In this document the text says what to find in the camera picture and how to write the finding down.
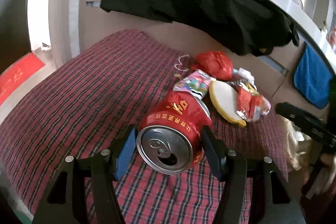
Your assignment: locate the red snack wrapper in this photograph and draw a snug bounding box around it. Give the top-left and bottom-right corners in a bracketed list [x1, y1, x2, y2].
[236, 86, 263, 122]

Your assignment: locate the round yellow white scrubber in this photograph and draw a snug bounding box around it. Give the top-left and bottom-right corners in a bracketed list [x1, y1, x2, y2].
[209, 81, 246, 127]

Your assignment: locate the black refrigerator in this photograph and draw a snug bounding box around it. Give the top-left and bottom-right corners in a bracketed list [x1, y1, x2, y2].
[1, 0, 31, 72]

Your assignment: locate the crushed red soda can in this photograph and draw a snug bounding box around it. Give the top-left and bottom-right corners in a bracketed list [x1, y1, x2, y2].
[136, 91, 212, 175]

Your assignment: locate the right hand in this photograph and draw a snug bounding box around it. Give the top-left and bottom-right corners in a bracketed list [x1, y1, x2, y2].
[307, 153, 335, 198]

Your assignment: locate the kleenex tissue pack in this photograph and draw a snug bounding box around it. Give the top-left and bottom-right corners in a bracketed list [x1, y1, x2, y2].
[173, 69, 217, 100]

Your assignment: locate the red plaid tablecloth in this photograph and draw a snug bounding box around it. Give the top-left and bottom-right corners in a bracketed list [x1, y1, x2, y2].
[0, 28, 289, 224]

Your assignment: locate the blue towel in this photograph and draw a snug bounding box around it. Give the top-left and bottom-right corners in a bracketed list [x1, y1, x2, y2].
[292, 43, 333, 109]

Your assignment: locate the black cloth on counter edge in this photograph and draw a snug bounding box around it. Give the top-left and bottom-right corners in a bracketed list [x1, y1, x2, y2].
[100, 0, 299, 56]

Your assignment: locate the red plastic bag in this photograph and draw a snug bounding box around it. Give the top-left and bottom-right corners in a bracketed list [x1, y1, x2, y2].
[191, 51, 233, 81]

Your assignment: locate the beige bin liner bag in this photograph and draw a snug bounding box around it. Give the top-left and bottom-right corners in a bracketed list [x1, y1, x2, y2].
[276, 114, 312, 171]

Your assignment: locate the white crumpled paper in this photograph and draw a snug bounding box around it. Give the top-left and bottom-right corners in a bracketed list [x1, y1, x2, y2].
[232, 68, 255, 85]

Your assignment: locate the red floor mat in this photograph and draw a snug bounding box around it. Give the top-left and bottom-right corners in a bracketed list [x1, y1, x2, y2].
[0, 53, 45, 104]

